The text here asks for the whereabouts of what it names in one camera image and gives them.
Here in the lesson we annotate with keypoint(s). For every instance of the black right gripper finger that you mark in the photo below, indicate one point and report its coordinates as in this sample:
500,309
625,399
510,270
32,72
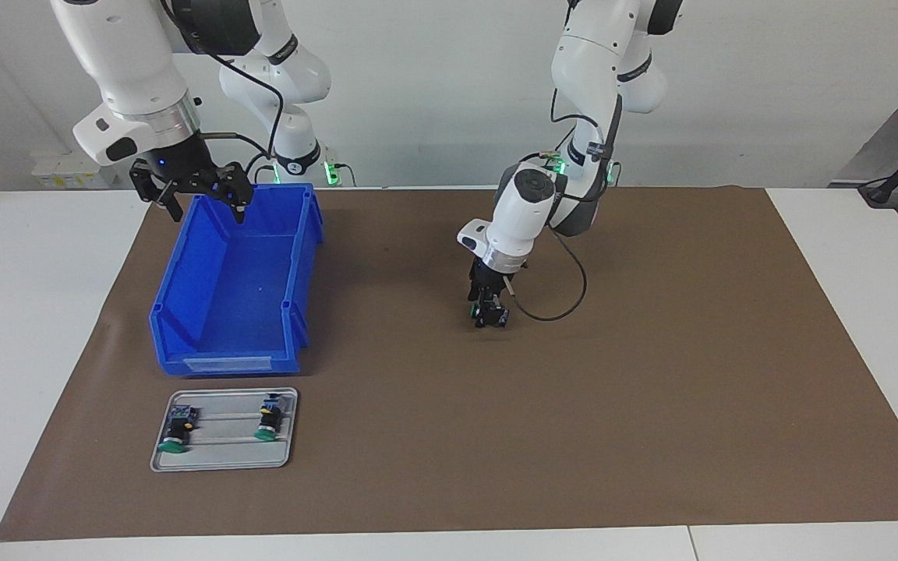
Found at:
154,187
237,183

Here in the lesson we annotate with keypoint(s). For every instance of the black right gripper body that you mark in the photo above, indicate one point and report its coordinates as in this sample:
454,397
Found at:
182,164

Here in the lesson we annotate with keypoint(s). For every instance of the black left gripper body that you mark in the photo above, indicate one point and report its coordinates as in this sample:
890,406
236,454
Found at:
489,276

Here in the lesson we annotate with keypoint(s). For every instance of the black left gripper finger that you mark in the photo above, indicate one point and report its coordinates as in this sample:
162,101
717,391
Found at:
503,308
478,305

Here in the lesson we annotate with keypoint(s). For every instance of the green push button switch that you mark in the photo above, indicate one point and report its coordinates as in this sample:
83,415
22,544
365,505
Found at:
176,432
492,317
269,425

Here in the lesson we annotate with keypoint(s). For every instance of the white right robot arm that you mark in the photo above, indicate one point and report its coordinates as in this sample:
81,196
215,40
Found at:
121,62

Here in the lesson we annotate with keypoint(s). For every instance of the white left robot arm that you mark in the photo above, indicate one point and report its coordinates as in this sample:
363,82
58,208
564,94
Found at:
523,210

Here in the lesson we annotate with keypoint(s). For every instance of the white socket box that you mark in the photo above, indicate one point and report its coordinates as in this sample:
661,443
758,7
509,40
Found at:
67,167

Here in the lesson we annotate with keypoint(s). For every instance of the blue plastic storage bin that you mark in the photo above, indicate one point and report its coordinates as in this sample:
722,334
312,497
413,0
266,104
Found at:
238,288

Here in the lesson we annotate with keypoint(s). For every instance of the brown table mat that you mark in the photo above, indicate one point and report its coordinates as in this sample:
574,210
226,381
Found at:
535,428

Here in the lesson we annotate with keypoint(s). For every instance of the silver metal tray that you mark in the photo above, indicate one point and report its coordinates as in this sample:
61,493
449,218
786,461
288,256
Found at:
223,456

